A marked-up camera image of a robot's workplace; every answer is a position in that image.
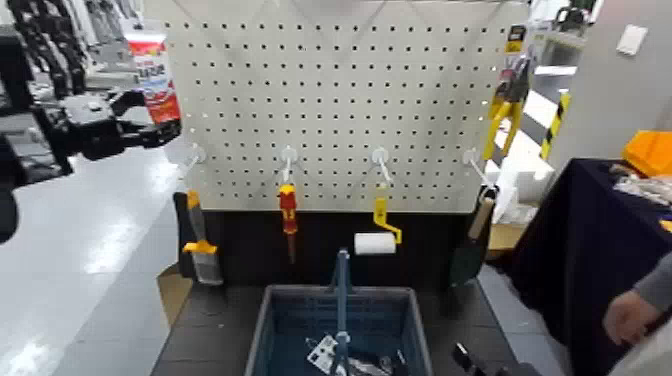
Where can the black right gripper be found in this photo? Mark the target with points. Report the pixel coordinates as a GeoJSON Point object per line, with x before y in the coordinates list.
{"type": "Point", "coordinates": [509, 370]}

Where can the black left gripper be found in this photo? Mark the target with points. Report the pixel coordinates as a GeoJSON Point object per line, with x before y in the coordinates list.
{"type": "Point", "coordinates": [92, 123]}

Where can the red white glue tube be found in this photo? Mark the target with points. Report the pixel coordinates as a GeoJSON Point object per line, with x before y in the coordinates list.
{"type": "Point", "coordinates": [155, 78]}

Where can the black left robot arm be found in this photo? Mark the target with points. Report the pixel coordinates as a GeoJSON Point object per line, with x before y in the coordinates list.
{"type": "Point", "coordinates": [16, 152]}

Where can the person's forearm grey sleeve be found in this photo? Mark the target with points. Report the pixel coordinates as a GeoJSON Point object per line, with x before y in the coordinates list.
{"type": "Point", "coordinates": [656, 286]}

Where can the blue plastic basket crate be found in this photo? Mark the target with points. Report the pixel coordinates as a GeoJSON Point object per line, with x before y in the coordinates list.
{"type": "Point", "coordinates": [294, 315]}

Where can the person's bare hand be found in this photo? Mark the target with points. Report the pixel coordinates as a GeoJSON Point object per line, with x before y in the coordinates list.
{"type": "Point", "coordinates": [627, 317]}

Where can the white pegboard hook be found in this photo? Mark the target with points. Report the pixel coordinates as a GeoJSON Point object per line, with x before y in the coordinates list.
{"type": "Point", "coordinates": [196, 154]}
{"type": "Point", "coordinates": [288, 156]}
{"type": "Point", "coordinates": [379, 156]}
{"type": "Point", "coordinates": [471, 157]}

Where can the clear plastic packaged tool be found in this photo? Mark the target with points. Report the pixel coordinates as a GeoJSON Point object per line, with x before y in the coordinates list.
{"type": "Point", "coordinates": [375, 366]}

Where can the black humanoid robot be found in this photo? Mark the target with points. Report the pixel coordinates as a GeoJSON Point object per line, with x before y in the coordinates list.
{"type": "Point", "coordinates": [58, 47]}

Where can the brown cardboard box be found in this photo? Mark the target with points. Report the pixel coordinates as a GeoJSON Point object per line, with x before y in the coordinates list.
{"type": "Point", "coordinates": [505, 236]}

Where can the white card package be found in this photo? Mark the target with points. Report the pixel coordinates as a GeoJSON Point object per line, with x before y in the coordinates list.
{"type": "Point", "coordinates": [323, 354]}

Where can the yellow paint roller white sleeve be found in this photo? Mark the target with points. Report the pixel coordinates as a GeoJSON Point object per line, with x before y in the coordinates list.
{"type": "Point", "coordinates": [374, 243]}

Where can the grey scraper yellow guard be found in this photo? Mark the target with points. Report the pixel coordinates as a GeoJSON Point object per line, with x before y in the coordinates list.
{"type": "Point", "coordinates": [206, 265]}

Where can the dark navy table cloth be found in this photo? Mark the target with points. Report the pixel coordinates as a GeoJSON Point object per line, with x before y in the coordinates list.
{"type": "Point", "coordinates": [572, 236]}

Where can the red yellow screwdriver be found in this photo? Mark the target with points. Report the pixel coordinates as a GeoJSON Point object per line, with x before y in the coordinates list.
{"type": "Point", "coordinates": [288, 210]}

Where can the brown cardboard flap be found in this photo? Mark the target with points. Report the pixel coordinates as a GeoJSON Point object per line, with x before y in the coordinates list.
{"type": "Point", "coordinates": [172, 294]}

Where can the white pegboard panel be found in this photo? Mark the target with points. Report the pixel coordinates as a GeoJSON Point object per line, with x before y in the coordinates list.
{"type": "Point", "coordinates": [336, 105]}

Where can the white foam blocks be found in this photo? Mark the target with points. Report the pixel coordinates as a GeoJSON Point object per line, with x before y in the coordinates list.
{"type": "Point", "coordinates": [525, 168]}

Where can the clear plastic bags pile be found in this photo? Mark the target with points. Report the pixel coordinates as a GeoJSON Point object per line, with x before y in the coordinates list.
{"type": "Point", "coordinates": [643, 186]}

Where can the yellow pliers in package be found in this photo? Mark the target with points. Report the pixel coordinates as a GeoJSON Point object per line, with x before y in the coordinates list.
{"type": "Point", "coordinates": [505, 113]}

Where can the orange plastic bin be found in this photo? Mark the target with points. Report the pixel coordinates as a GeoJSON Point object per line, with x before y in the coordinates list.
{"type": "Point", "coordinates": [651, 152]}

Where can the black kettle shaped device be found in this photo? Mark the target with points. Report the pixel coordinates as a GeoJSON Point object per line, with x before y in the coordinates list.
{"type": "Point", "coordinates": [571, 18]}

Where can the yellow black striped post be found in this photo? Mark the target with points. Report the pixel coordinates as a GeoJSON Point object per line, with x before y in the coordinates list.
{"type": "Point", "coordinates": [554, 126]}

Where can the white wall switch plate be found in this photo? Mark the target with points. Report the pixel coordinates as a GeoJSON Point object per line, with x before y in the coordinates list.
{"type": "Point", "coordinates": [631, 40]}

